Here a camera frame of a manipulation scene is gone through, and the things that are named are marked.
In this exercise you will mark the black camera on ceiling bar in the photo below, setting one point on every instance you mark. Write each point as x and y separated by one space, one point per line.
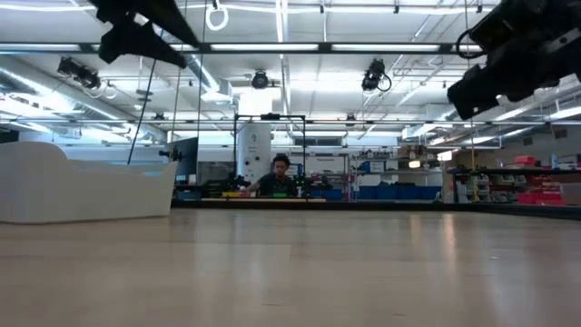
81 75

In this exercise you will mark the black overhead camera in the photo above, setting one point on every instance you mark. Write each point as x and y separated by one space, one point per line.
373 75

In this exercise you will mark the distant black rig frame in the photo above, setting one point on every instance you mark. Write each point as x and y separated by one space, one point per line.
270 116

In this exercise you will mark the person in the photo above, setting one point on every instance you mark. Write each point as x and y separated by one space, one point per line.
274 184

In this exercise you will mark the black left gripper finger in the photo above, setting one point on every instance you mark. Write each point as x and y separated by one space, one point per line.
136 41
172 22

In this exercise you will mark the row of blue storage bins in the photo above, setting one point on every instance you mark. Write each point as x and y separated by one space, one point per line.
399 192

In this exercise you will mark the distant wooden table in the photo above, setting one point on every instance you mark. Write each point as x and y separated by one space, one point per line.
272 200

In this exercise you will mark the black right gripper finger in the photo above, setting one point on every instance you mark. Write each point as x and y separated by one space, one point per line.
474 93
526 90

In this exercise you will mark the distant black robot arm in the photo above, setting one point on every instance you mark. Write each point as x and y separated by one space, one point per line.
313 182
231 182

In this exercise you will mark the white cylindrical tank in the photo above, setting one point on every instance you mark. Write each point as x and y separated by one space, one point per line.
254 145

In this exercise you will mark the black monitor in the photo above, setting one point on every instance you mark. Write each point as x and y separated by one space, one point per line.
188 159

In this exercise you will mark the grey horizontal rail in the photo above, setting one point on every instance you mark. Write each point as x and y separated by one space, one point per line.
386 122

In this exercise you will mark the black frame bar with lights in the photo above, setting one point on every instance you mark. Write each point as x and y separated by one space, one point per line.
324 47

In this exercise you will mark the white plastic bin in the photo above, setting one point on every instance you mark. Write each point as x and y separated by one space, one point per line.
68 195

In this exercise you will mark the round black ceiling camera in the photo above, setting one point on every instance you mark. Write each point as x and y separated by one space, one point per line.
260 80

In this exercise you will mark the dark storage shelf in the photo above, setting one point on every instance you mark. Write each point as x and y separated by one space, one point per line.
499 171

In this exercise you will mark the red storage bins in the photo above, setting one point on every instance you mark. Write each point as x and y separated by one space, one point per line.
540 198

